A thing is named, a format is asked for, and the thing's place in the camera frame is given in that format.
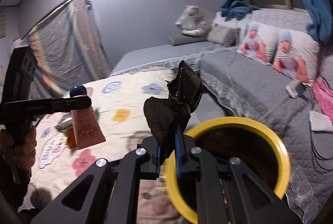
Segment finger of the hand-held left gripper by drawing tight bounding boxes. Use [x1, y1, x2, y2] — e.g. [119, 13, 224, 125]
[32, 96, 92, 114]

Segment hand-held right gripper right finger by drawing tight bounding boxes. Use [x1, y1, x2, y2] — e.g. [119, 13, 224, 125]
[173, 132, 299, 224]

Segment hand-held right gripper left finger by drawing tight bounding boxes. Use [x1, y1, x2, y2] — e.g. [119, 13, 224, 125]
[31, 137, 160, 224]

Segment small green white packet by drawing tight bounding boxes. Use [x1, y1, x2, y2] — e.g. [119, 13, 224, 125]
[55, 116, 74, 131]

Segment pink tube with blue cap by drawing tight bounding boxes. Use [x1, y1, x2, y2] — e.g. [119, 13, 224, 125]
[69, 85, 107, 150]

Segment orange snack wrapper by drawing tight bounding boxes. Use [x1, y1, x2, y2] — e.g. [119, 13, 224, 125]
[66, 129, 78, 149]

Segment black plastic bag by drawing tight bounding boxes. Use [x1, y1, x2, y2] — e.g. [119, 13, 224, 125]
[144, 60, 203, 164]

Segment yellow-rimmed trash bin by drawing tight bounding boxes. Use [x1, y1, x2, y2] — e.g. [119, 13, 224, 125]
[165, 117, 290, 223]

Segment person's left forearm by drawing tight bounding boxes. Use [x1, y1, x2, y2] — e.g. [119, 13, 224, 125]
[0, 159, 34, 214]

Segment person's left hand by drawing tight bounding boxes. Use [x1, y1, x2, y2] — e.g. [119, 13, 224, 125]
[0, 126, 37, 170]

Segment cartoon printed blanket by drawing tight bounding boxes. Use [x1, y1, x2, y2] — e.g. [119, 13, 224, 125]
[26, 66, 203, 224]

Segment grey window blind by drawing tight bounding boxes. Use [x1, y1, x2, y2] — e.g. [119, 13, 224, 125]
[0, 5, 7, 38]

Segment grey bed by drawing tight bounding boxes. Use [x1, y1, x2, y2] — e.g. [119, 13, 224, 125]
[109, 40, 216, 77]

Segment grey quilted bedspread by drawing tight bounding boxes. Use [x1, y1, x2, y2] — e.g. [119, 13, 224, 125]
[199, 51, 333, 222]

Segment grey bolster pillow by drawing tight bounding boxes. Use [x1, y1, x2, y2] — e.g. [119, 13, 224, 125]
[168, 34, 209, 46]

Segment grey square cushion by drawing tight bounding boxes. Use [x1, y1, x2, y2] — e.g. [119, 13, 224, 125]
[207, 24, 240, 47]

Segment white charger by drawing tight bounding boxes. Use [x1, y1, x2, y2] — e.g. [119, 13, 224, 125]
[285, 80, 305, 99]

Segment plush tiger in plastic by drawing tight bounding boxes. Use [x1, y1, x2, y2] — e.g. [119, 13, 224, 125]
[175, 5, 212, 36]

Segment baby print pillow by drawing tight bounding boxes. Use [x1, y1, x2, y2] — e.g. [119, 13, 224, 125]
[273, 29, 321, 86]
[237, 21, 280, 66]

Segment white patterned pillow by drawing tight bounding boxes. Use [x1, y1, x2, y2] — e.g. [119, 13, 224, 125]
[213, 11, 251, 32]

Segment white folded cloth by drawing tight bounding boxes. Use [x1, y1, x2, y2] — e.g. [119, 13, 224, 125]
[309, 110, 333, 132]

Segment pink cloth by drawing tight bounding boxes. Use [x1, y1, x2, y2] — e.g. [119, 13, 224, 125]
[312, 78, 333, 123]

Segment blue crumpled cloth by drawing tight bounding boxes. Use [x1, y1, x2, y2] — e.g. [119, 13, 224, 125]
[221, 0, 261, 17]

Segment grey patterned pillow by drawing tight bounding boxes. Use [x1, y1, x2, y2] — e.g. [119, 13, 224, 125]
[250, 9, 314, 34]

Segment white cable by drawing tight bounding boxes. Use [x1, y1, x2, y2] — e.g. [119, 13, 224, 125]
[226, 61, 289, 120]

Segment black cable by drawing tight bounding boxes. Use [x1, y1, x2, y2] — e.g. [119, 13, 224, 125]
[309, 76, 333, 170]

